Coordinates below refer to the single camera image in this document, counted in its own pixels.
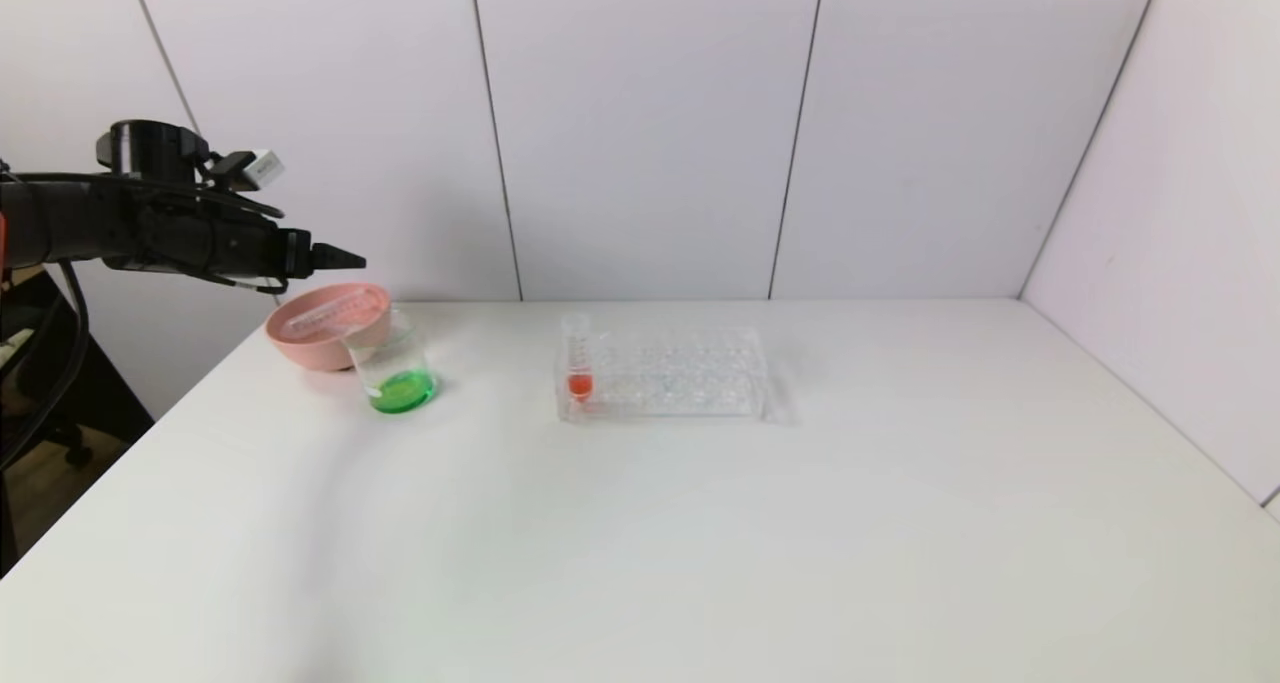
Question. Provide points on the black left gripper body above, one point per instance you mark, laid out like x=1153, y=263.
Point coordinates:
x=297, y=252

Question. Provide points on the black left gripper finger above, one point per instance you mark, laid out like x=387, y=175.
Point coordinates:
x=335, y=257

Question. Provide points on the blue pigment test tube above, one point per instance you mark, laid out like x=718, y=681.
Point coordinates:
x=325, y=315

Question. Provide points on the clear glass beaker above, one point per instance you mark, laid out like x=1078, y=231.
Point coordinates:
x=400, y=388

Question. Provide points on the red pigment test tube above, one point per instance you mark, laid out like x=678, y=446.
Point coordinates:
x=579, y=383

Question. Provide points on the clear acrylic test tube rack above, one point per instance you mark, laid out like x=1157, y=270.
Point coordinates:
x=670, y=388

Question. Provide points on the pink bowl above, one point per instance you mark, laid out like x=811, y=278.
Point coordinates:
x=310, y=348

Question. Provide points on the dark office chair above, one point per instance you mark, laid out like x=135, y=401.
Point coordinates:
x=60, y=403

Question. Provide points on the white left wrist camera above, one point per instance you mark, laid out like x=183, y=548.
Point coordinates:
x=260, y=168

